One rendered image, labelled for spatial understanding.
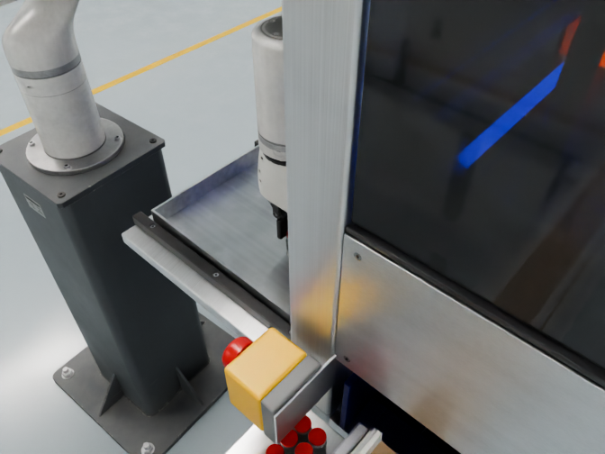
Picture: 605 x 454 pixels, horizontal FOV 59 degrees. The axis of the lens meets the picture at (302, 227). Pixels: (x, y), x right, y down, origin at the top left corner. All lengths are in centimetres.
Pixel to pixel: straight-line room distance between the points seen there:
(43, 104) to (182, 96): 197
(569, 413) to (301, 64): 30
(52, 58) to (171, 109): 191
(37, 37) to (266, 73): 52
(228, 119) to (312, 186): 237
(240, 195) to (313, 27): 63
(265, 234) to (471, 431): 50
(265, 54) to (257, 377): 34
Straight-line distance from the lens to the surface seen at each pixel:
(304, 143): 41
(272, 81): 62
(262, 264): 84
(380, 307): 47
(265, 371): 56
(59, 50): 105
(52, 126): 111
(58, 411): 184
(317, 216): 45
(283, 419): 56
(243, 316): 79
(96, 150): 116
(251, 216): 92
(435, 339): 45
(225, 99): 296
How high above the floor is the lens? 151
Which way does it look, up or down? 44 degrees down
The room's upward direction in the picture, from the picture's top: straight up
